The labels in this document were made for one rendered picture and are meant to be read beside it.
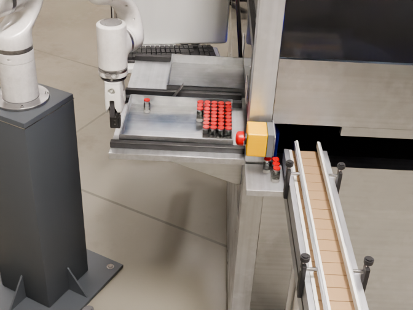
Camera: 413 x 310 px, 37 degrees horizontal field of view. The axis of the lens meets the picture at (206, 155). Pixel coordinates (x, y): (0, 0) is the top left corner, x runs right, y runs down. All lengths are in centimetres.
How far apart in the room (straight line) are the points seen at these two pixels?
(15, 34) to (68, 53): 262
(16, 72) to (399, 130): 120
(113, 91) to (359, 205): 81
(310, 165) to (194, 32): 117
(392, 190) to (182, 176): 157
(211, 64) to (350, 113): 78
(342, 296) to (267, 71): 63
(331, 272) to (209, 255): 143
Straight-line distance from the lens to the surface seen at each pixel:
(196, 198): 309
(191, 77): 225
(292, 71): 165
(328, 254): 143
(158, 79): 223
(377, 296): 220
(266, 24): 159
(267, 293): 213
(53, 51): 469
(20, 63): 207
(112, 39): 172
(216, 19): 270
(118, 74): 177
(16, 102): 213
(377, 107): 174
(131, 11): 178
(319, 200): 159
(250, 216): 190
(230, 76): 227
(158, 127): 193
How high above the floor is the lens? 187
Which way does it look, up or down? 33 degrees down
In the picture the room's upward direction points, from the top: 3 degrees clockwise
